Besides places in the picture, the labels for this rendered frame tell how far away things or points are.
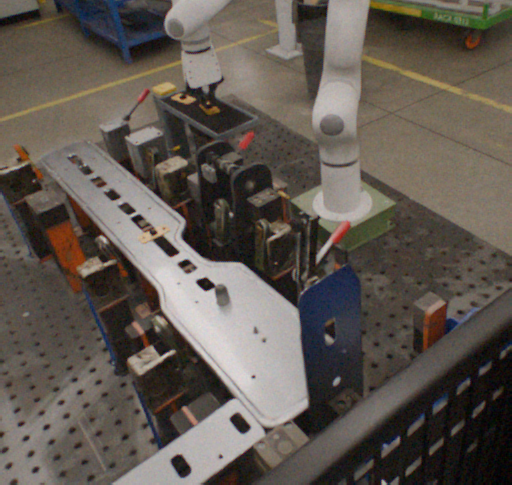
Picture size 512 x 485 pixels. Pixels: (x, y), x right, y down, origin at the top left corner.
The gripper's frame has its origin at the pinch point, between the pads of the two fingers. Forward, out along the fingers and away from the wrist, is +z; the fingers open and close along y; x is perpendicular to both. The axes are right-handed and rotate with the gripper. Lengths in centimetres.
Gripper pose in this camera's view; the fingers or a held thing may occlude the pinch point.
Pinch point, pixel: (207, 99)
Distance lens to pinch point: 171.6
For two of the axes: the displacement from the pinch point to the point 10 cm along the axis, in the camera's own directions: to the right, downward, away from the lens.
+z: 1.2, 7.9, 6.0
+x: 4.2, 5.1, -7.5
